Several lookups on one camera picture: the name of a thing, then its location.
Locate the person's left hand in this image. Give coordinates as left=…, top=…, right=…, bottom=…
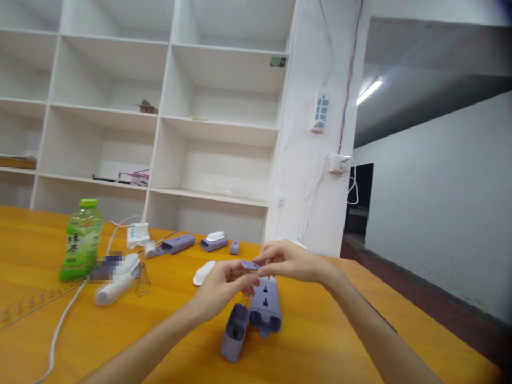
left=193, top=261, right=261, bottom=322

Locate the person's right hand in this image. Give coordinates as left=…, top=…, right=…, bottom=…
left=251, top=239, right=335, bottom=284

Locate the white oval plastic cap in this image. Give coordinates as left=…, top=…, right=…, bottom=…
left=192, top=260, right=217, bottom=287

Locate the purple housing with white cap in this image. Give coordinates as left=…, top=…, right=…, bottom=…
left=198, top=231, right=230, bottom=253

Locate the purple housing with socket holes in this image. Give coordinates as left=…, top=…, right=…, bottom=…
left=248, top=277, right=283, bottom=340

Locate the open purple housing shell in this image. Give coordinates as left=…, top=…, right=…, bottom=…
left=220, top=302, right=251, bottom=363

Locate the purple housing with tab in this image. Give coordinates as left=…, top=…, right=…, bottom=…
left=155, top=233, right=196, bottom=257

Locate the white oblong plastic device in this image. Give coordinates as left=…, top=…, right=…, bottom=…
left=94, top=253, right=141, bottom=307

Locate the green drink bottle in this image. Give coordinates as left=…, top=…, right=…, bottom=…
left=59, top=198, right=105, bottom=282

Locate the white cubby shelf unit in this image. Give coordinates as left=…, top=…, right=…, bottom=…
left=0, top=0, right=299, bottom=245

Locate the fluorescent tube light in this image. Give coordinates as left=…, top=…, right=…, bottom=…
left=356, top=78, right=384, bottom=106

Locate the small thin wire spring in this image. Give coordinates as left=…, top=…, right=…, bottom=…
left=235, top=286, right=257, bottom=309

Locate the cone-shaped wire spring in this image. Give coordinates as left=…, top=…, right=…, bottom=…
left=134, top=262, right=153, bottom=297

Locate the looped white cable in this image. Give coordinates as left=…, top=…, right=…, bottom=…
left=346, top=157, right=361, bottom=206

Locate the white wall socket box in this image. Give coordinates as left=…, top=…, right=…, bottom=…
left=327, top=154, right=353, bottom=175

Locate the white wall-mounted power strip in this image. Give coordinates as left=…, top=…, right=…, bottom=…
left=311, top=91, right=332, bottom=135

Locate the white power cable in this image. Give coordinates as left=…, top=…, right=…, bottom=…
left=31, top=215, right=143, bottom=384

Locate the row of wire springs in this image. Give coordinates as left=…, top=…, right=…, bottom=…
left=0, top=279, right=84, bottom=323

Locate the pink wall cable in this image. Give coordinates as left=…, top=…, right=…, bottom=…
left=337, top=0, right=364, bottom=157

